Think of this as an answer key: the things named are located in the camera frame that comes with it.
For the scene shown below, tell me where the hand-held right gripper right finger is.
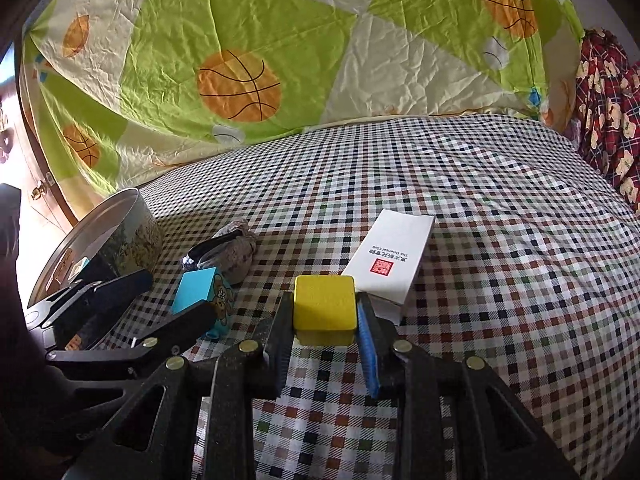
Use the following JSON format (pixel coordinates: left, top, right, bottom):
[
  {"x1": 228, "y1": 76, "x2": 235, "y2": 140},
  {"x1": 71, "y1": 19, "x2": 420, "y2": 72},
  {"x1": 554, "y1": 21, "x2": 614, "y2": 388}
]
[{"x1": 356, "y1": 291, "x2": 581, "y2": 480}]

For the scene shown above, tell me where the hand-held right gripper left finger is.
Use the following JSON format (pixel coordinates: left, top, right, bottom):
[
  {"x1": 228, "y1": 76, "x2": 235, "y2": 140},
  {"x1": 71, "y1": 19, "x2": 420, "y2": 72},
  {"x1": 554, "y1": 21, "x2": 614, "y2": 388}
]
[{"x1": 62, "y1": 291, "x2": 297, "y2": 480}]

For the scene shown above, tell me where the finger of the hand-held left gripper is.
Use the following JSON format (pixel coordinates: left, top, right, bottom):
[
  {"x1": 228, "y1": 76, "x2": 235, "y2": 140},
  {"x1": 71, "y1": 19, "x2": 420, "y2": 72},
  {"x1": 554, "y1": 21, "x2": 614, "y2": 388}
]
[
  {"x1": 24, "y1": 268, "x2": 155, "y2": 352},
  {"x1": 46, "y1": 300, "x2": 217, "y2": 380}
]

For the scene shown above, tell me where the blue bear print box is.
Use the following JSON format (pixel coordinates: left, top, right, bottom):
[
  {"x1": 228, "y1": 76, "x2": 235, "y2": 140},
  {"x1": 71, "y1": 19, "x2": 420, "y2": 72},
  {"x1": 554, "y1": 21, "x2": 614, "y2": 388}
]
[{"x1": 171, "y1": 266, "x2": 236, "y2": 344}]

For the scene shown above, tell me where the yellow block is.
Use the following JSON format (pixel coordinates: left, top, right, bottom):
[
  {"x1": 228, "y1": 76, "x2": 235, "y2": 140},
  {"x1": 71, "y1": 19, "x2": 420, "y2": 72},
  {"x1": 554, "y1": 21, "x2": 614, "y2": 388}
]
[{"x1": 293, "y1": 275, "x2": 359, "y2": 347}]

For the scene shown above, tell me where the round metal cookie tin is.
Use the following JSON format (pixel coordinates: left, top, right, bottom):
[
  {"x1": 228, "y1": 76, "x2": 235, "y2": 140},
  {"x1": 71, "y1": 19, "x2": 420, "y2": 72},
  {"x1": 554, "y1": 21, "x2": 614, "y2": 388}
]
[{"x1": 27, "y1": 187, "x2": 166, "y2": 312}]

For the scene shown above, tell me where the white cardboard box red mark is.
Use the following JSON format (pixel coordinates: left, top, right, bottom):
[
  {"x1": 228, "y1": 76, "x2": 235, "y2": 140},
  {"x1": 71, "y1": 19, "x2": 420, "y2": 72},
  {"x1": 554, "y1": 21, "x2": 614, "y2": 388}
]
[{"x1": 347, "y1": 208, "x2": 435, "y2": 327}]

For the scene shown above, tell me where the gray furry pouch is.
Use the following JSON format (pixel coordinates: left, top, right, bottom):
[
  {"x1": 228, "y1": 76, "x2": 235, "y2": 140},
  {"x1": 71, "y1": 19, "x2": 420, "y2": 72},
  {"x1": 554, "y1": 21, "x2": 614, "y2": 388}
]
[{"x1": 212, "y1": 217, "x2": 259, "y2": 286}]

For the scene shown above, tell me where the brown wooden door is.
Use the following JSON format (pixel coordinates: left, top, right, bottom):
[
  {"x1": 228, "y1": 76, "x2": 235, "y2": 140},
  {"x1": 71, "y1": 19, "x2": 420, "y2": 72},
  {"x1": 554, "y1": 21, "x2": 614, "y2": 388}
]
[{"x1": 0, "y1": 45, "x2": 77, "y2": 231}]

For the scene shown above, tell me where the basketball print bed sheet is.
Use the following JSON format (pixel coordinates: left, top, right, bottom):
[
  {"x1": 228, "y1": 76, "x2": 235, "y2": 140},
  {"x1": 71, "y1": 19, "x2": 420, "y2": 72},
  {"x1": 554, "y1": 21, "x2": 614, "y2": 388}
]
[{"x1": 20, "y1": 0, "x2": 586, "y2": 202}]

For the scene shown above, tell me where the red printed cloth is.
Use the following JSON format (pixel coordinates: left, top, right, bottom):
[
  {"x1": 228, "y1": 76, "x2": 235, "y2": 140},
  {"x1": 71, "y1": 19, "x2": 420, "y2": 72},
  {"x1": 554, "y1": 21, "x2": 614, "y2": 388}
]
[{"x1": 572, "y1": 26, "x2": 640, "y2": 217}]

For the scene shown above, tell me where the brass door handle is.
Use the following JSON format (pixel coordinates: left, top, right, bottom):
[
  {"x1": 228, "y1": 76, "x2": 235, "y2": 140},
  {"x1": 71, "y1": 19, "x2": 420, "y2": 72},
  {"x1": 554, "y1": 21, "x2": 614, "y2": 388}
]
[{"x1": 31, "y1": 175, "x2": 57, "y2": 202}]

